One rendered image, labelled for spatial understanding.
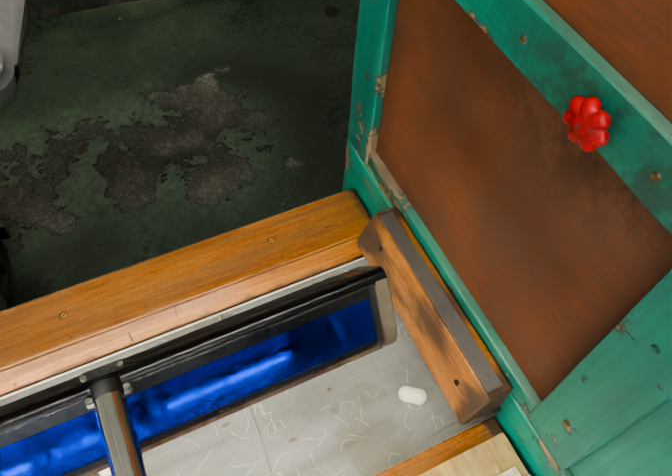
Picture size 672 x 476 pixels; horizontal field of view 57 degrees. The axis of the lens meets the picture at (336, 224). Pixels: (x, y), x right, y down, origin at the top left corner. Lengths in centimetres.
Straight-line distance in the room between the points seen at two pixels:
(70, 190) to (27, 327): 118
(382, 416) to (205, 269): 33
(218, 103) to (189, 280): 139
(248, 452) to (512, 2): 61
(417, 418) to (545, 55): 52
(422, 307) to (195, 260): 35
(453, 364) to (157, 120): 164
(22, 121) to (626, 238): 209
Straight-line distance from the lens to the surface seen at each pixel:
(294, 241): 95
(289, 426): 86
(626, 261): 56
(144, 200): 201
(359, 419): 86
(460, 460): 83
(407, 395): 86
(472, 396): 79
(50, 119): 234
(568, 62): 52
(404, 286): 84
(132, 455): 47
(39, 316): 96
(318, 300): 51
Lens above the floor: 156
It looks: 55 degrees down
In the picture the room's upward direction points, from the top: 5 degrees clockwise
